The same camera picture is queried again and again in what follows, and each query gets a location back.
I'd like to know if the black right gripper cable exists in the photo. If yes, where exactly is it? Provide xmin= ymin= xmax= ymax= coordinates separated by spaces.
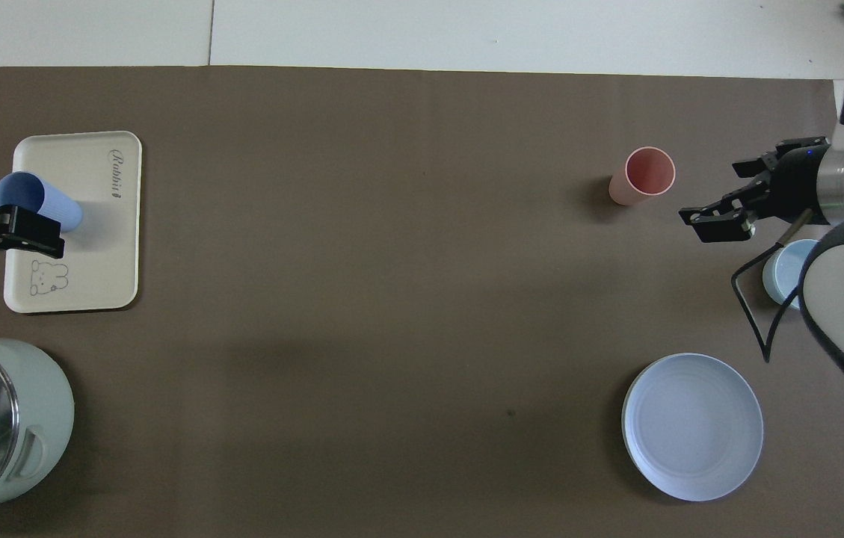
xmin=730 ymin=209 xmax=816 ymax=365

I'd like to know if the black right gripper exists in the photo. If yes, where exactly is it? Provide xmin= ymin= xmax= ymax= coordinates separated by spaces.
xmin=679 ymin=137 xmax=831 ymax=244

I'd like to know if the brown table mat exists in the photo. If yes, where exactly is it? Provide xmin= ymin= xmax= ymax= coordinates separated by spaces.
xmin=0 ymin=65 xmax=844 ymax=538

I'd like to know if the light blue bowl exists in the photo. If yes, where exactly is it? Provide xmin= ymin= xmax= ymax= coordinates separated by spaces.
xmin=762 ymin=239 xmax=820 ymax=309

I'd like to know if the pale blue plate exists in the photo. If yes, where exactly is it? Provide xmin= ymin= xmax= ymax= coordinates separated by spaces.
xmin=621 ymin=353 xmax=765 ymax=502

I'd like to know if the pale green electric pot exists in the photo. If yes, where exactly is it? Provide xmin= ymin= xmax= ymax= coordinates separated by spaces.
xmin=0 ymin=338 xmax=76 ymax=522

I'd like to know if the pink plastic cup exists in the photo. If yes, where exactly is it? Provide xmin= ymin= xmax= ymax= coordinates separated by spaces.
xmin=609 ymin=146 xmax=677 ymax=206

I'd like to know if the cream rabbit print tray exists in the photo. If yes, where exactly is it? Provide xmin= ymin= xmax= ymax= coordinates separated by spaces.
xmin=3 ymin=131 xmax=143 ymax=315

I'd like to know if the blue plastic cup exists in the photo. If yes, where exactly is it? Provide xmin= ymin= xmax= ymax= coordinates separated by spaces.
xmin=0 ymin=172 xmax=84 ymax=234

